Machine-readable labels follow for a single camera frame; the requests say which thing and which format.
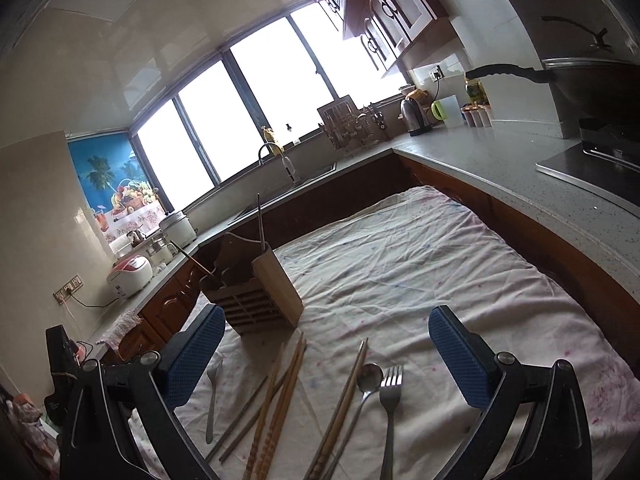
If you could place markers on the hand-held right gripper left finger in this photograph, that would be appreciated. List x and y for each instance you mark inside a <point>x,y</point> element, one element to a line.
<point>195,355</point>

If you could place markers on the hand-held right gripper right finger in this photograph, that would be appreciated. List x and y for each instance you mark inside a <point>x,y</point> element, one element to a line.
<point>455,355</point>

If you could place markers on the wooden chopstick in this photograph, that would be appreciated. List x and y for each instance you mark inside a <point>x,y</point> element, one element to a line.
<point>283,380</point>
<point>286,407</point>
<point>333,410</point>
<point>343,410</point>
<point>267,405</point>
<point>192,261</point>

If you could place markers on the wooden utensil holder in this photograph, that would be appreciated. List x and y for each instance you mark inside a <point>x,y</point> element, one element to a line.
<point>280,285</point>

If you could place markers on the small metal spoon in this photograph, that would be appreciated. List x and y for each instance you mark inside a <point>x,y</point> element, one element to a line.
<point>214,385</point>

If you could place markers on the grey metal chopstick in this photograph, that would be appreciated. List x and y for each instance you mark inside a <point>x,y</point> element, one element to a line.
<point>235,442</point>
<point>237,419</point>
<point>260,225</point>

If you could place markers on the metal fork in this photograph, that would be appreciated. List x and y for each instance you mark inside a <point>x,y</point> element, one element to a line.
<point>390,400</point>

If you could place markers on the lace cloth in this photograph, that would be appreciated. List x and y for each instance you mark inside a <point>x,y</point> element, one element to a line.
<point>120,325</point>

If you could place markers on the white printed cloth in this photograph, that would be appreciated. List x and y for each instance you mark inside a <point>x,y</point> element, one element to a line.
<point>400,270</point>

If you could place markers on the pink and white rice cooker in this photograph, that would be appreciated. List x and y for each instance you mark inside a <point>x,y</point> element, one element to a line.
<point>129,272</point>

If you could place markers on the large white rice cooker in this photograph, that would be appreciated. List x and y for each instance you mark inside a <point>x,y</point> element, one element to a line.
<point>177,227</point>

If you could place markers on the black device with rubber band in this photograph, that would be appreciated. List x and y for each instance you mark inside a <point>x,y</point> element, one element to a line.
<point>60,360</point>

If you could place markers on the pink plastic bag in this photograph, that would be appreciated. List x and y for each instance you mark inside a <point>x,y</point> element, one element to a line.
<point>27,415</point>

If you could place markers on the wooden base cabinets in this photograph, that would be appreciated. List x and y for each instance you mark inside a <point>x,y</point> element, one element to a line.
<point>350,195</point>

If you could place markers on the palm print roller blind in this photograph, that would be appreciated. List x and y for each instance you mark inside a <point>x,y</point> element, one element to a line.
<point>112,175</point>

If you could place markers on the grey kitchen countertop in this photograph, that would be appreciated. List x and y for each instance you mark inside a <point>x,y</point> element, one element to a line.
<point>500,160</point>

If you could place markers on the steel sink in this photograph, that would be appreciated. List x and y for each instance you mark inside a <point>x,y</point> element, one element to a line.
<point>300,180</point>

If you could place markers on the metal kitchen faucet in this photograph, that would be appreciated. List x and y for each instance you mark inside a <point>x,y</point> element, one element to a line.
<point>272,150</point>

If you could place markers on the black induction cooktop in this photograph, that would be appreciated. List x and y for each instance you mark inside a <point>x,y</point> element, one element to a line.
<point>590,170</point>

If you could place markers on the yellow figurine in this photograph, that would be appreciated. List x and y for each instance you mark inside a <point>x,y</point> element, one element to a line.
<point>268,135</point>

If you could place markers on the spice jar set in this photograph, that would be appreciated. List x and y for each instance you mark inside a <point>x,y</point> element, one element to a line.
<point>477,117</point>

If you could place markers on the steel electric kettle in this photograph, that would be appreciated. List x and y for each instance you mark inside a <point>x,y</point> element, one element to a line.
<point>412,115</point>

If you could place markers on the metal dish rack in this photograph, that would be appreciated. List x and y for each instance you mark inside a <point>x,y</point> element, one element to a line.
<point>360,127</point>

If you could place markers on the yellow oil bottle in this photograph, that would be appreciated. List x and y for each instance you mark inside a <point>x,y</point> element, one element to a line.
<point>475,91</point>

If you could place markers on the kitchen window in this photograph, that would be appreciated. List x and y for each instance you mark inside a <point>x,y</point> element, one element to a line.
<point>275,100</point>

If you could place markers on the wooden cutting board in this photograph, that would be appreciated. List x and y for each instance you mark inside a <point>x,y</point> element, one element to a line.
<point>337,110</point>

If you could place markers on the black wok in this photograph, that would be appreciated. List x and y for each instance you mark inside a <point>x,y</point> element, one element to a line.
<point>590,85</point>

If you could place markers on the grey wok lid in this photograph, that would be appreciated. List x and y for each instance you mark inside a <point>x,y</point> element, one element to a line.
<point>575,24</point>

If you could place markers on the wall outlet strip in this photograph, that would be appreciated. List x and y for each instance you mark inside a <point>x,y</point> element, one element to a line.
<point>67,285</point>

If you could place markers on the white wall outlet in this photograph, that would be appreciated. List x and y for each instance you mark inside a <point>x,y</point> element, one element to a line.
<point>436,72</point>

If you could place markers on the wooden wall cabinets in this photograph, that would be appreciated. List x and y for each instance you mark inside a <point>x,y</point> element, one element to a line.
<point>385,5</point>

